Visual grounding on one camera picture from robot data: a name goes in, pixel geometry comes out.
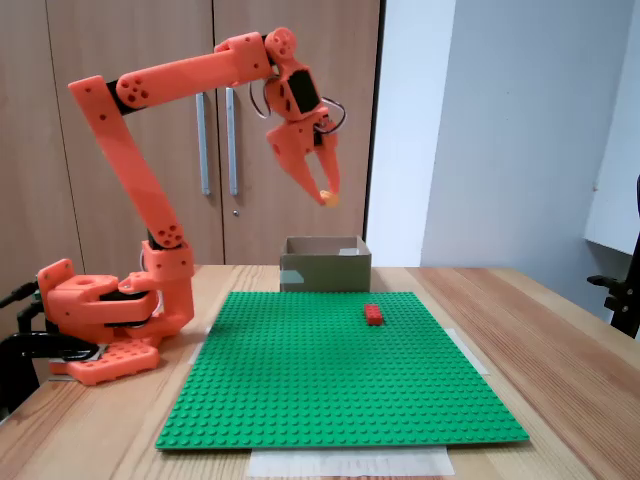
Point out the short masking tape strip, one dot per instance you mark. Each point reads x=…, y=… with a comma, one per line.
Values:
x=196, y=356
x=474, y=357

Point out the long masking tape strip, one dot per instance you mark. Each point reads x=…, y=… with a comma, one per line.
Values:
x=350, y=462

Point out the red lego block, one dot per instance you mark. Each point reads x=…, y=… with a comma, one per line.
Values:
x=374, y=315

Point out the green lego baseplate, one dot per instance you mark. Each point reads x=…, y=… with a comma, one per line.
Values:
x=325, y=390

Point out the yellow lego block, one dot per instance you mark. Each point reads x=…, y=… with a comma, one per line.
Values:
x=331, y=200

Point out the open cardboard box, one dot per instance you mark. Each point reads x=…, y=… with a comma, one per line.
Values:
x=325, y=272

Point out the wooden cabinet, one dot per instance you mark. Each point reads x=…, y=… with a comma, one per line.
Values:
x=300, y=190

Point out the white board panel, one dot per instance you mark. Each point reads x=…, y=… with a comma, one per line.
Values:
x=620, y=200

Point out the black camera stand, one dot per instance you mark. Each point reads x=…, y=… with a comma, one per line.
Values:
x=625, y=310

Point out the black table clamp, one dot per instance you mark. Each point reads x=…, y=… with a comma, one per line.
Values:
x=30, y=345

